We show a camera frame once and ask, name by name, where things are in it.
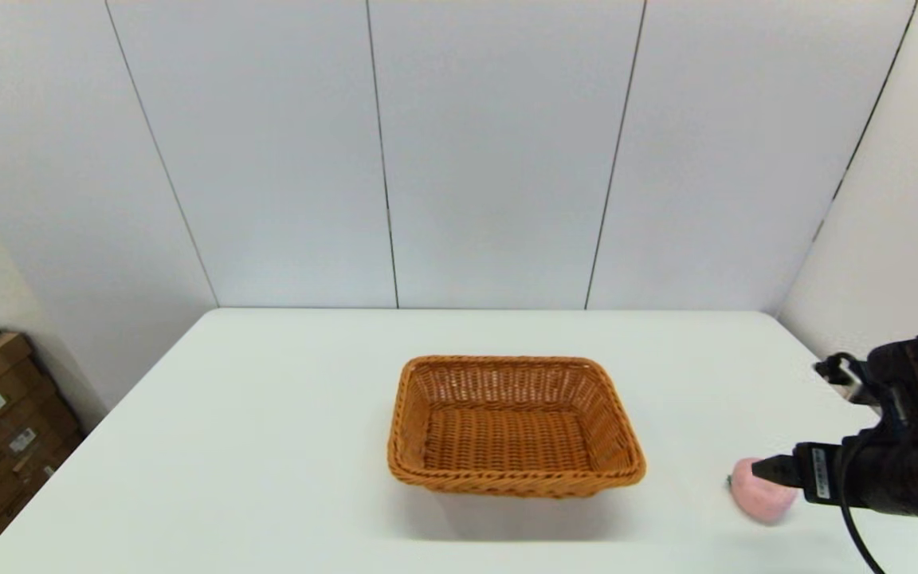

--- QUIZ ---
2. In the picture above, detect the pink peach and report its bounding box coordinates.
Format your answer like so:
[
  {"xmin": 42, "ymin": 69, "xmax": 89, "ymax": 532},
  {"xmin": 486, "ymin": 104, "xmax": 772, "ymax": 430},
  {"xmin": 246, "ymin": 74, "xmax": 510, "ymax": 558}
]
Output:
[{"xmin": 730, "ymin": 457, "xmax": 799, "ymax": 525}]

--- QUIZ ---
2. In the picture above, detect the orange woven wicker basket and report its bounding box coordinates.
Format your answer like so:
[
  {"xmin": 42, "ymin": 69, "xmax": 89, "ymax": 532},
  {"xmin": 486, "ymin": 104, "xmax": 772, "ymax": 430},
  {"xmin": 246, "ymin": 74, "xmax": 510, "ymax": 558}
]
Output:
[{"xmin": 386, "ymin": 355, "xmax": 648, "ymax": 500}]

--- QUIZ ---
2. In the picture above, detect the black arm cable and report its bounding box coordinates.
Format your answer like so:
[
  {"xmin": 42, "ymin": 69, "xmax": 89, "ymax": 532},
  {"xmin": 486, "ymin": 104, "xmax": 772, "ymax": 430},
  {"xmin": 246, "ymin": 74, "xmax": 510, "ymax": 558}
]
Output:
[{"xmin": 838, "ymin": 434, "xmax": 918, "ymax": 574}]

